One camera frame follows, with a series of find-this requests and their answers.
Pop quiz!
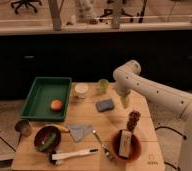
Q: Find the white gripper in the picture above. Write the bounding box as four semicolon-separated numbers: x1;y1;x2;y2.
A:
115;83;131;109

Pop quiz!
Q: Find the blue sponge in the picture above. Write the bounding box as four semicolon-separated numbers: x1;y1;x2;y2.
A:
96;99;114;112

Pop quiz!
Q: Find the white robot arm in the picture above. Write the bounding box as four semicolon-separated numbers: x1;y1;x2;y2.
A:
113;60;192;171

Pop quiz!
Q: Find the green translucent cup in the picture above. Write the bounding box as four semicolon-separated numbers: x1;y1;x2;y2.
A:
97;79;109;94

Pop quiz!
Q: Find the white cup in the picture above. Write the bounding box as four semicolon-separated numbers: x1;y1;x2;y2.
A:
74;83;89;99

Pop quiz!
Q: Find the terracotta bowl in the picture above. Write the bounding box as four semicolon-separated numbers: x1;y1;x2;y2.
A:
109;129;142;163

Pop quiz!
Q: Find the white brown block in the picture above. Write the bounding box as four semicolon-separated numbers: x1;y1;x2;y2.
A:
118;130;132;158

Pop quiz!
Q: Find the metal fork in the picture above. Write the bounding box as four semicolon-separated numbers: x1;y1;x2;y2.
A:
93;130;114;161

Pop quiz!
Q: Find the grey blue cloth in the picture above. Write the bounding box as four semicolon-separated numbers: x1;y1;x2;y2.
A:
67;124;93;142

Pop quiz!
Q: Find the orange peach fruit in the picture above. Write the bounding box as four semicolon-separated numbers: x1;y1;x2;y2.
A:
50;99;62;111

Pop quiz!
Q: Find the yellow banana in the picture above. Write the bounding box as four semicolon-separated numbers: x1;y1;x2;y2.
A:
48;124;70;133

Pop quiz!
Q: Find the green plastic tray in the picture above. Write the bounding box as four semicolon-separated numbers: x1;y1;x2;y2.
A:
21;77;72;122

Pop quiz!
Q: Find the green cucumber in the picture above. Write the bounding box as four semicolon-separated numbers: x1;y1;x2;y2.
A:
38;133;56;152

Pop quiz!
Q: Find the dark red bowl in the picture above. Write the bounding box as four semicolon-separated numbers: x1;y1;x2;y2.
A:
34;126;61;153

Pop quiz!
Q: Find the black office chair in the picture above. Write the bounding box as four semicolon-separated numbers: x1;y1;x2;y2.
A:
11;0;42;14

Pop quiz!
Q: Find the white handled brush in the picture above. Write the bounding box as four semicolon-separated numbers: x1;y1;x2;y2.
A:
49;148;98;164

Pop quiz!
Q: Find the black cable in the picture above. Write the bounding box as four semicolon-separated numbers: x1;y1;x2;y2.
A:
154;125;187;141

